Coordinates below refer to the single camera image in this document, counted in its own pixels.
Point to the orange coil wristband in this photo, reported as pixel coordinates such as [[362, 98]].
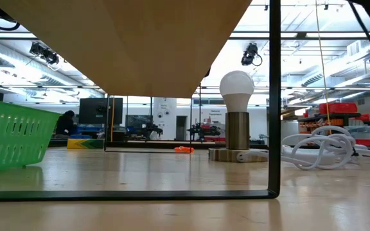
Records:
[[184, 149]]

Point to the wooden shelf riser black legs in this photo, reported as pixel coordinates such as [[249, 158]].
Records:
[[124, 48]]

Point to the black background robot arm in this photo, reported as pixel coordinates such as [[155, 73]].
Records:
[[204, 131], [149, 131]]

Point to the brass lamp with white bulb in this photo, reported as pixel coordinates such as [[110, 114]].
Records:
[[237, 86]]

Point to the black monitor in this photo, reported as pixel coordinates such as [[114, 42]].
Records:
[[92, 110]]

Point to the blue storage bin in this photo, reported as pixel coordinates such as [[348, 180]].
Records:
[[88, 129]]

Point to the yellow green crayon box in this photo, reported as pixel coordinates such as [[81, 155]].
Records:
[[85, 143]]

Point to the person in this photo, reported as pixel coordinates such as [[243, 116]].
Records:
[[65, 125]]

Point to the black storage rack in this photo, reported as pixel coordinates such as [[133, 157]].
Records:
[[329, 117]]

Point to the red storage bin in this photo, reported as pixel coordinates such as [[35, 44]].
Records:
[[337, 108]]

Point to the green plastic basket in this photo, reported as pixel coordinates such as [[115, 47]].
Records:
[[11, 138]]

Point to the black table frame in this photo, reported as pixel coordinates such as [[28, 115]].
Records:
[[140, 145]]

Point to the black overhead camera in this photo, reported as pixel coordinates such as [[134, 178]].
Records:
[[249, 54]]

